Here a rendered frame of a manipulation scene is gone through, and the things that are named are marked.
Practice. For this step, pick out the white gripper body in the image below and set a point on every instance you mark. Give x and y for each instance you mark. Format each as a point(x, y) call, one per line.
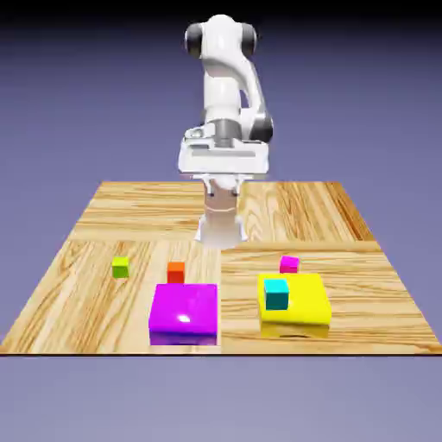
point(224, 162)

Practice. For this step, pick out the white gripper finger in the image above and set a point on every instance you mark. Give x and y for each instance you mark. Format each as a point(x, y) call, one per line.
point(235, 186)
point(209, 186)

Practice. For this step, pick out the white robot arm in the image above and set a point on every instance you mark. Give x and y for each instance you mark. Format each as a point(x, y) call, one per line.
point(221, 86)

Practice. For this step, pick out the small orange cube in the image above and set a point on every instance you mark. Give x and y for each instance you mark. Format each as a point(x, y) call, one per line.
point(175, 272)

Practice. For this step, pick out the small magenta cube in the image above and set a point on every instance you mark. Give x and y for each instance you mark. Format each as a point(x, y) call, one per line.
point(289, 265)

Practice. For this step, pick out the small cyan cube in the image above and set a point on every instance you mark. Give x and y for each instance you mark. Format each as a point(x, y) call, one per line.
point(276, 294)

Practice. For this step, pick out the small green cube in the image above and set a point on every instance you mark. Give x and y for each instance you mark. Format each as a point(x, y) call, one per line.
point(120, 267)

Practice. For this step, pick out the large magenta box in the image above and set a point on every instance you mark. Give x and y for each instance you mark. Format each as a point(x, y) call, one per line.
point(183, 310)

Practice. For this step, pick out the large yellow box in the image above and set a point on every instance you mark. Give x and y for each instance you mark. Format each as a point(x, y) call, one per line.
point(307, 300)

